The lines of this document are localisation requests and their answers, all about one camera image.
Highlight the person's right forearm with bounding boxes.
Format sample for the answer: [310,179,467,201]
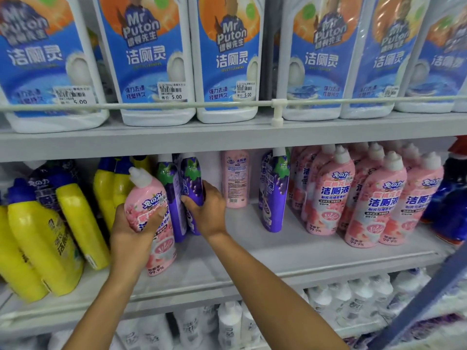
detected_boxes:
[204,227,349,350]

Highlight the blue bottle with red cap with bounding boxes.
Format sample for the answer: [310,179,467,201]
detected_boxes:
[420,135,467,246]

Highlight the pink bottle showing plain label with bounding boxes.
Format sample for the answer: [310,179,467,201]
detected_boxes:
[222,150,251,209]

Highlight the person's left hand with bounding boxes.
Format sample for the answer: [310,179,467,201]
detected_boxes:
[109,203,169,285]

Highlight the group of pink cleaner bottles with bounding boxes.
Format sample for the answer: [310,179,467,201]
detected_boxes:
[287,141,445,249]

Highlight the dark purple bottle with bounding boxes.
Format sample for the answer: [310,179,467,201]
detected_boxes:
[28,159,81,212]

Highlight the person's left forearm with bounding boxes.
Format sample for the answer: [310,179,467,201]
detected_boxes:
[63,268,146,350]

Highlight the white rail clip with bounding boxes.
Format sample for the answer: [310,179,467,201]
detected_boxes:
[270,99,289,128]

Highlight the purple toilet cleaner bottle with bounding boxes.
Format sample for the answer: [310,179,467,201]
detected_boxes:
[258,147,291,233]
[156,154,188,243]
[180,153,205,236]

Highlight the purple patterned packets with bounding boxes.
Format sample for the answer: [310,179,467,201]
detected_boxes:
[343,313,467,350]

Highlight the blue metal bar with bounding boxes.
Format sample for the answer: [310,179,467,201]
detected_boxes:
[367,242,467,350]

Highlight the grey shelf board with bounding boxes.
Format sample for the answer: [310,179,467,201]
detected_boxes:
[0,200,455,341]
[0,110,467,163]

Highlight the row of white blue-label jugs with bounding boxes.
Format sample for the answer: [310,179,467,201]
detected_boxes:
[0,0,467,134]

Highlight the group of white bottles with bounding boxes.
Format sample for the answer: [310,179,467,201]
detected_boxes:
[47,268,433,350]

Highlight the pink toilet cleaner bottle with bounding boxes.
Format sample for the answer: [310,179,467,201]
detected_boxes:
[124,167,178,277]

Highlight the group of yellow cleaner bottles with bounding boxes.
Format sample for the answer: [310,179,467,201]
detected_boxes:
[0,155,152,304]

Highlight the white wire shelf rail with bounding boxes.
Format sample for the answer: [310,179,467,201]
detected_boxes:
[0,95,467,113]

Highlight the person's right hand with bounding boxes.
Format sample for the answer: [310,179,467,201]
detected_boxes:
[180,180,228,240]

